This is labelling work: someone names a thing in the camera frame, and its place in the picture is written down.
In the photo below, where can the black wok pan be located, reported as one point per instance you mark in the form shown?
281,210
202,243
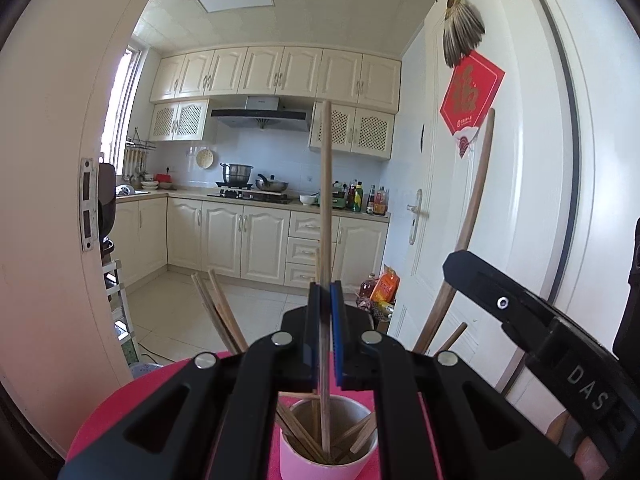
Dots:
270,184

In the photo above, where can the white sliding door panel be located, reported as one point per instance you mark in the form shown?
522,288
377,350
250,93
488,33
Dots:
59,355

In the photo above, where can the white bowl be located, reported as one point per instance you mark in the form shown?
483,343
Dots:
308,200

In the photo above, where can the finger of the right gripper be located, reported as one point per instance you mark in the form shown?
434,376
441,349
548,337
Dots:
524,317

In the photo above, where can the person's right hand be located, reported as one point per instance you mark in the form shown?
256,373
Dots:
569,437

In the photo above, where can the cream kitchen cabinets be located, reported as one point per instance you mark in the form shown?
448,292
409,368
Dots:
363,90
275,244

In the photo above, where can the green electric cooker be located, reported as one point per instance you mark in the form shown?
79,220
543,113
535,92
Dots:
339,194

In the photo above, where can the pink round table mat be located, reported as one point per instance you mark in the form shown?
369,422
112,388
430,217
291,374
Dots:
214,420

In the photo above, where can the feather fan on door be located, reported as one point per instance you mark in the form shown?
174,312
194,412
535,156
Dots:
463,31

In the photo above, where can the cream lower kitchen cabinets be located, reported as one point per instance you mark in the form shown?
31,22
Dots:
275,244

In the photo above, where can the black range hood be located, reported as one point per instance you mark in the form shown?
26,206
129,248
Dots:
262,112

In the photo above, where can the red paper door decoration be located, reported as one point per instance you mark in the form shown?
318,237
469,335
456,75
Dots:
473,87

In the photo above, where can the steel cooking pot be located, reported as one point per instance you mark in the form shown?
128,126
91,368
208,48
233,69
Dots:
236,174

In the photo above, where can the cream upper kitchen cabinets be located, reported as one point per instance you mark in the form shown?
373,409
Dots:
363,90

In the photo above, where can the green oil bottle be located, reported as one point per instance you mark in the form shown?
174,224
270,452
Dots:
357,199

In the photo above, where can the white door with handle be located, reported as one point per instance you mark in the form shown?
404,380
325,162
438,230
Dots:
509,187

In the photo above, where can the floor bag with bottles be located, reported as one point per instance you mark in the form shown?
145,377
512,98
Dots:
377,294

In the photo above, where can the round bamboo trivet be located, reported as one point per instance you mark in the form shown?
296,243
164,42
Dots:
205,158

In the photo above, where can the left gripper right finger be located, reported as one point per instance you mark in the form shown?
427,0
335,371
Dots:
437,418

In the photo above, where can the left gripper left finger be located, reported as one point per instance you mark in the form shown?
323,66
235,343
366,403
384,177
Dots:
213,419

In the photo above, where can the gas stove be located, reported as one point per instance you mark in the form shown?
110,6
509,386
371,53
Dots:
250,193

